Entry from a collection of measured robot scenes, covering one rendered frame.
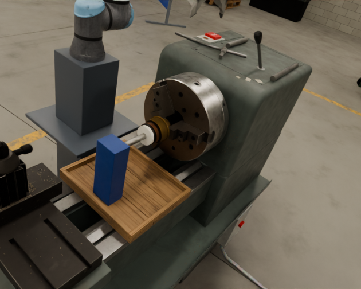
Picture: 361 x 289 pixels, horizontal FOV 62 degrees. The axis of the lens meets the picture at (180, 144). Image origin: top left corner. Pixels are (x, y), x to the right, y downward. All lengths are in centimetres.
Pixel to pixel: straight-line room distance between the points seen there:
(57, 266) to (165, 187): 48
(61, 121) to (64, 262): 93
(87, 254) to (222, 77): 75
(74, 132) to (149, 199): 62
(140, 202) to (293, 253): 155
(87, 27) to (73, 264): 91
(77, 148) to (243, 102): 77
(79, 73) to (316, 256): 198
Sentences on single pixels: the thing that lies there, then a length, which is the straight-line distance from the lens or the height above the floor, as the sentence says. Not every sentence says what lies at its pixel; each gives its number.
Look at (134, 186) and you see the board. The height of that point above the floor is 89.
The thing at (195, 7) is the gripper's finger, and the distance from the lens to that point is 108.
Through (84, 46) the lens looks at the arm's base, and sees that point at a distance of 138.
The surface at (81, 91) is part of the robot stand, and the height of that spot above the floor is 99.
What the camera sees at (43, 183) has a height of 102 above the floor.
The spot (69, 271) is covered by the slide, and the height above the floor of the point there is 97.
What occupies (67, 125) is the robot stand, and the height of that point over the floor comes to 75.
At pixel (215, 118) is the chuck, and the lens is 104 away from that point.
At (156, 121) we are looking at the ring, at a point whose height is 112.
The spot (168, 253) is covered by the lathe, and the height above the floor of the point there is 54.
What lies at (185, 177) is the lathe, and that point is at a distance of 124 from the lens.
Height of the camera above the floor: 167
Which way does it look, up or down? 36 degrees down
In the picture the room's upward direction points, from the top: 16 degrees clockwise
